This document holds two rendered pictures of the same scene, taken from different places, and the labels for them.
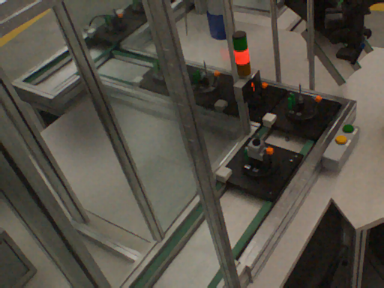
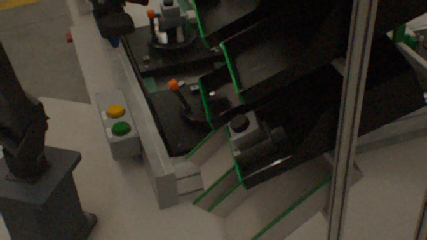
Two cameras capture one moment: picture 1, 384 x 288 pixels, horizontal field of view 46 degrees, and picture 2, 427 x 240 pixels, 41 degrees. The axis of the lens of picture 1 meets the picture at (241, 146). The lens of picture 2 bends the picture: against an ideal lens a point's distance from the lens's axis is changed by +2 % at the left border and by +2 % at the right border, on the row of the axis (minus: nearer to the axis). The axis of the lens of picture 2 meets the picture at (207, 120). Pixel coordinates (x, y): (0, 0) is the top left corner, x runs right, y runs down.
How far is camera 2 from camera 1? 239 cm
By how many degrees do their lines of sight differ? 85
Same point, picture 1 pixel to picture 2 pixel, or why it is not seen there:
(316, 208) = (97, 87)
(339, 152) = (103, 100)
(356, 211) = (52, 108)
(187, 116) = not seen: outside the picture
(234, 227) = (142, 20)
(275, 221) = not seen: hidden behind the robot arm
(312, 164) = (121, 73)
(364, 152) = (98, 169)
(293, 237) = (94, 60)
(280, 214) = not seen: hidden behind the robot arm
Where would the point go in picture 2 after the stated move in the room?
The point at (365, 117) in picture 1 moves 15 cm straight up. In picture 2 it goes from (147, 222) to (138, 173)
